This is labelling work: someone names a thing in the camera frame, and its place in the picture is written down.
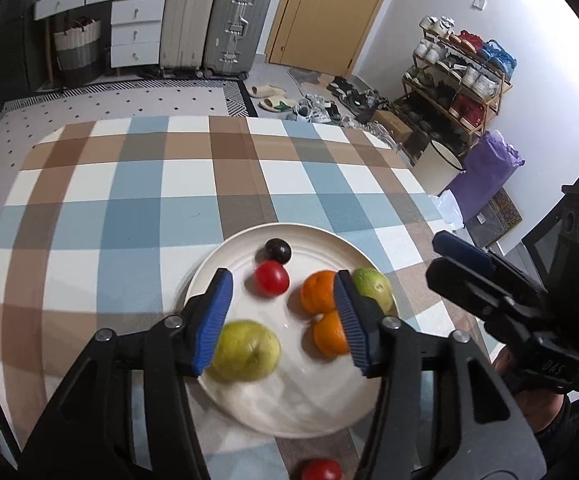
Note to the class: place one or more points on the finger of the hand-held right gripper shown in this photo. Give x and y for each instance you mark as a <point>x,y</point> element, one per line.
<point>462,249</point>
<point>464,285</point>

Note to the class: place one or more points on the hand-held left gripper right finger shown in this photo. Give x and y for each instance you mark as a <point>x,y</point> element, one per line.
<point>352,325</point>

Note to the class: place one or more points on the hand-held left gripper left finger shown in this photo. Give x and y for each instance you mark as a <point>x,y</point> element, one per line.
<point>214,320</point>

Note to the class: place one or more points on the orange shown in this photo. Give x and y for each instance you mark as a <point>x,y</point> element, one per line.
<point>317,292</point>
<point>329,335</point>

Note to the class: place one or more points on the green guava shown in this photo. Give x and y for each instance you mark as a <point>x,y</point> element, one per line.
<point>377,287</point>

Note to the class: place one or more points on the yellow-green round fruit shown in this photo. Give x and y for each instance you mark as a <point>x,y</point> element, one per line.
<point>249,350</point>

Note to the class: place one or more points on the red tomato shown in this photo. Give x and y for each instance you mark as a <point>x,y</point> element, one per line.
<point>322,471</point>
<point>271,278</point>

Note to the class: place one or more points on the dark purple plum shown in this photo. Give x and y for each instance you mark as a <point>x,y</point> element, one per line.
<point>277,251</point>

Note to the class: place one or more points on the cream round plate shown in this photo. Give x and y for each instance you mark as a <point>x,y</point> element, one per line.
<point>289,400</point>

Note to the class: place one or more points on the person's right hand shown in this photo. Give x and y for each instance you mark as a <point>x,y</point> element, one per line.
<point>507,367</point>

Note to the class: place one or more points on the grey doormat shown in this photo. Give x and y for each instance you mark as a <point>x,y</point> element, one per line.
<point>482,235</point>

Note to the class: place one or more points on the white plastic bag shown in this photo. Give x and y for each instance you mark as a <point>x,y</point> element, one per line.
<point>449,210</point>

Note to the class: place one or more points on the brown patterned doormat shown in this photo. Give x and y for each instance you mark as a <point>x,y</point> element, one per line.
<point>504,207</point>

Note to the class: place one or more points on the purple bag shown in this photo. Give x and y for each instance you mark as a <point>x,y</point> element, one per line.
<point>487,175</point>

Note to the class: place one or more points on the cream trash bin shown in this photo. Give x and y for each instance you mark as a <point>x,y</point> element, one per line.
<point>434,170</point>

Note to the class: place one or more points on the small brown cardboard box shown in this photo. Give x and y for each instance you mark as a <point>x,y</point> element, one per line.
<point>392,125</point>

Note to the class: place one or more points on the wooden shoe rack with shoes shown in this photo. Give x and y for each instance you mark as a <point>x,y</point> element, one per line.
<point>464,75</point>

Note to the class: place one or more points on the scattered shoes pile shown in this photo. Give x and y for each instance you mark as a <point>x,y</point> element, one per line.
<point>349,105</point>

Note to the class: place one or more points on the beige slipper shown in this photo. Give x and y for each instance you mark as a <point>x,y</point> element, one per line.
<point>273,105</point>
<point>267,91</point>

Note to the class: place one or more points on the grey furry mat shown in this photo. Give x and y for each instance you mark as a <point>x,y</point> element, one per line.
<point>309,75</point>

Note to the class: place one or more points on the yellow wooden door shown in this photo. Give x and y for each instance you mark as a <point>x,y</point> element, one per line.
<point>329,15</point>

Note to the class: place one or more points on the silver suitcase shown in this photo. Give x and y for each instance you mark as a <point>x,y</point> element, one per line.
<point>237,25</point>

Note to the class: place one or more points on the white drawer desk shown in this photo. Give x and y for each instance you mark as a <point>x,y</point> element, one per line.
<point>134,30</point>

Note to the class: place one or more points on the beige suitcase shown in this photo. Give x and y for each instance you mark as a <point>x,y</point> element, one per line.
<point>187,20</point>

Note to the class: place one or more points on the woven basket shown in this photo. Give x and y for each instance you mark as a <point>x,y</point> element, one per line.
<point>77,45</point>

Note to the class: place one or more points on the grey refrigerator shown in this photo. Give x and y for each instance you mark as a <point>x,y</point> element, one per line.
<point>9,50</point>

